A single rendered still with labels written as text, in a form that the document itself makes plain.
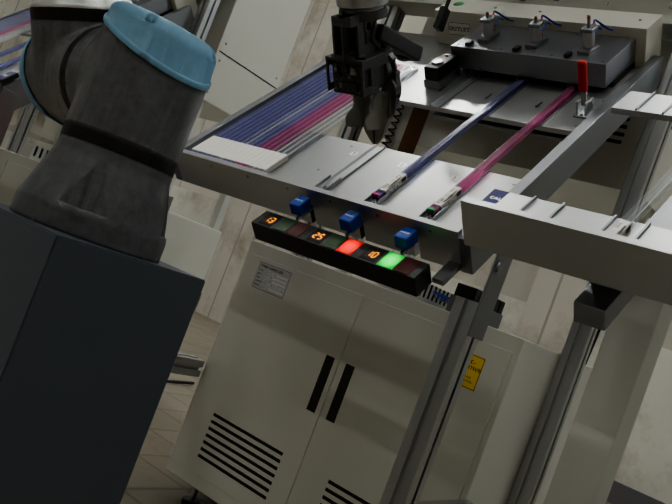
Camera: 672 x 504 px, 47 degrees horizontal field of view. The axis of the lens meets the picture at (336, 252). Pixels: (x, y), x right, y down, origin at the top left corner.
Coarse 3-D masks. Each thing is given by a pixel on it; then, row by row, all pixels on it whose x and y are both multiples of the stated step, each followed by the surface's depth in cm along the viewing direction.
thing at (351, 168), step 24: (312, 144) 150; (336, 144) 148; (360, 144) 147; (288, 168) 144; (312, 168) 142; (336, 168) 141; (360, 168) 139; (384, 168) 138; (432, 168) 135; (456, 168) 133; (336, 192) 133; (360, 192) 132; (408, 192) 130; (432, 192) 128; (480, 192) 126; (456, 216) 121
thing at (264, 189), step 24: (192, 168) 152; (216, 168) 147; (240, 168) 142; (240, 192) 146; (264, 192) 141; (288, 192) 136; (312, 192) 131; (312, 216) 136; (336, 216) 131; (384, 216) 123; (408, 216) 119; (384, 240) 126; (432, 240) 118; (456, 240) 115
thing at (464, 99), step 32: (416, 64) 174; (416, 96) 160; (448, 96) 158; (480, 96) 155; (512, 96) 153; (544, 96) 150; (576, 96) 148; (608, 96) 146; (512, 128) 151; (544, 128) 141
